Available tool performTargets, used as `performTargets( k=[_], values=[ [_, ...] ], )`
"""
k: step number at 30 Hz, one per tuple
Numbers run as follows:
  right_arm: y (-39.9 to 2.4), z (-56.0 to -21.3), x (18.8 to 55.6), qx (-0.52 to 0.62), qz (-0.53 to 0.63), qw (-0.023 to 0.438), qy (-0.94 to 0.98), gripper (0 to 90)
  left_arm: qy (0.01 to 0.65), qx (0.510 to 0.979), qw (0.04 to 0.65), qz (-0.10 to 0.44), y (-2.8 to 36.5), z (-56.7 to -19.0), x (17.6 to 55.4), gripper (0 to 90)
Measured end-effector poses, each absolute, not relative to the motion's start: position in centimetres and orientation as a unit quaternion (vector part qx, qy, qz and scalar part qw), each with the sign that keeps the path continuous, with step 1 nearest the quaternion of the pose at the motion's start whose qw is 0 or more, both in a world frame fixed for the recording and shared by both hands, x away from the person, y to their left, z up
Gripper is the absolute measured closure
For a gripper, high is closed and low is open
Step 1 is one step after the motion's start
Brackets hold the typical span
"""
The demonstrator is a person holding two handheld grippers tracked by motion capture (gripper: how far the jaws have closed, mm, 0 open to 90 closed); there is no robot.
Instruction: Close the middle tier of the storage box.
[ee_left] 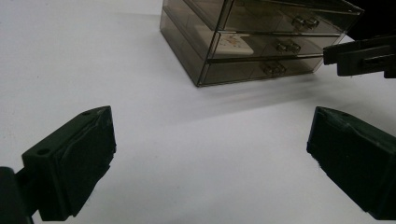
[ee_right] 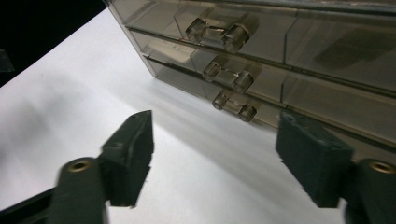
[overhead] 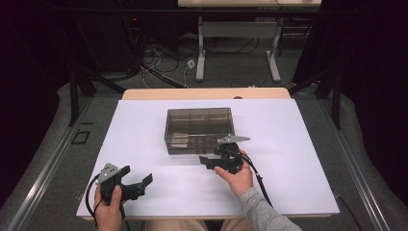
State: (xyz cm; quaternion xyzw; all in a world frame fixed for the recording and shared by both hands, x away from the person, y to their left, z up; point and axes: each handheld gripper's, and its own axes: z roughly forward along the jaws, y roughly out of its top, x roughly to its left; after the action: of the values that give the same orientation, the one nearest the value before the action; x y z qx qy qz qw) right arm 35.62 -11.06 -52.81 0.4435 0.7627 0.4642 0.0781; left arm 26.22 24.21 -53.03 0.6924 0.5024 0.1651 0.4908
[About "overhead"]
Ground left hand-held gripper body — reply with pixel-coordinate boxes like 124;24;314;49
95;162;145;203

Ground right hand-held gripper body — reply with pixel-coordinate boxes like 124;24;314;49
214;133;251;175

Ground smoky clear drawer cabinet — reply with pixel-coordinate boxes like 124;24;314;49
164;107;236;156

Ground person's right hand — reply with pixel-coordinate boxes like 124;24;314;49
214;150;255;198

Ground person's left hand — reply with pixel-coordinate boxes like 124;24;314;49
92;185;125;231

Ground white table sheet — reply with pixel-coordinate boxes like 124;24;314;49
76;98;341;218

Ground person's legs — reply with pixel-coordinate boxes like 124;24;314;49
145;218;258;231

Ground black metal stand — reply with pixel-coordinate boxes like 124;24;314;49
67;62;127;128
288;65;343;130

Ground white-legged background table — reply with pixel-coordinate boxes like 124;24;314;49
177;0;322;83

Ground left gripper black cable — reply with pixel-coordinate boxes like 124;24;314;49
84;172;104;226

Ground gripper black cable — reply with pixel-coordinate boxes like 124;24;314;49
241;151;274;208
84;172;104;226

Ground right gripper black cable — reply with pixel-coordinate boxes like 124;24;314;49
241;151;274;208

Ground aluminium floor rail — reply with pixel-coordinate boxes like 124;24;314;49
319;99;393;231
6;95;94;231

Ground tangle of floor cables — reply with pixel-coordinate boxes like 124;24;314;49
128;30;201;90

